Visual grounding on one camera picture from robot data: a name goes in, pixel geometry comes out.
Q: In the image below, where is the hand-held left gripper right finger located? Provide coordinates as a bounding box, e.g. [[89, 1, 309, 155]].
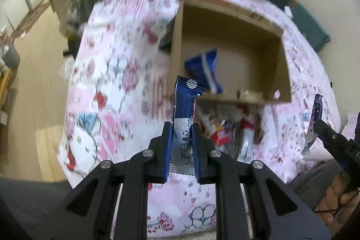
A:
[[191, 125, 331, 240]]

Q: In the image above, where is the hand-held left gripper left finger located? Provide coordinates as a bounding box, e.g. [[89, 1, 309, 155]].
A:
[[35, 121, 173, 240]]

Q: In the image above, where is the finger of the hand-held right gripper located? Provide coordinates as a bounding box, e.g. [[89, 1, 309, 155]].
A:
[[313, 119, 342, 153]]

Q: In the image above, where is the purple snack packet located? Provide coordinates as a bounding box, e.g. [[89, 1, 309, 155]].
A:
[[301, 94, 323, 155]]

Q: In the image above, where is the red and white snack packet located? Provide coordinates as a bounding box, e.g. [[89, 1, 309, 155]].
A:
[[211, 126, 234, 148]]

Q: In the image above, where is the brown cartoon snack packet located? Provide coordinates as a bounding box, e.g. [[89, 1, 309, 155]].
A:
[[197, 105, 223, 134]]

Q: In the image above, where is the long blue snack packet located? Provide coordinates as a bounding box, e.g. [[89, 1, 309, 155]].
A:
[[169, 75, 206, 174]]

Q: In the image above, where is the clear packet of tan snack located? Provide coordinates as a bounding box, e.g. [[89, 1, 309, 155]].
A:
[[238, 88, 265, 103]]

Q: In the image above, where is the blue crinkled snack packet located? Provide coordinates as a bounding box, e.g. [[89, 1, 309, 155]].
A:
[[184, 49, 224, 94]]

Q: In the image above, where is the cardboard box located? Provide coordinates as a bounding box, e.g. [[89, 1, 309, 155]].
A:
[[169, 0, 292, 103]]

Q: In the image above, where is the person's right hand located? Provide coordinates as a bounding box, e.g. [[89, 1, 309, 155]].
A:
[[315, 170, 360, 226]]

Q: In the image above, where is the pink printed blanket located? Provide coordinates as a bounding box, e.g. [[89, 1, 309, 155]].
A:
[[58, 0, 342, 236]]

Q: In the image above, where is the dark grey clothing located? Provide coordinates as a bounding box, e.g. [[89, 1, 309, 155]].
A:
[[0, 177, 74, 240]]

